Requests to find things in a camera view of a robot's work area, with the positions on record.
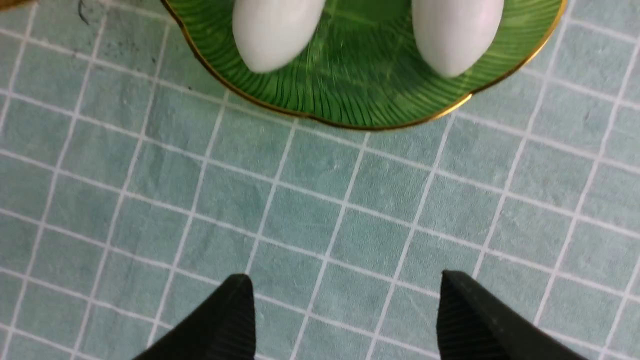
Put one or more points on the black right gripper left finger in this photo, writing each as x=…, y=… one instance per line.
x=223, y=327

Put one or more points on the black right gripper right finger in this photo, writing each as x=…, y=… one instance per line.
x=473, y=324

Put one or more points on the white radish one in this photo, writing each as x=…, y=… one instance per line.
x=451, y=35
x=269, y=34

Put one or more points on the green checkered tablecloth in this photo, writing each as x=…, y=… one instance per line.
x=133, y=183

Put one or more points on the green ribbed plastic plate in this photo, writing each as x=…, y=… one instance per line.
x=362, y=70

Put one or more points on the amber ribbed plastic plate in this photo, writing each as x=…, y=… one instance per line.
x=8, y=4

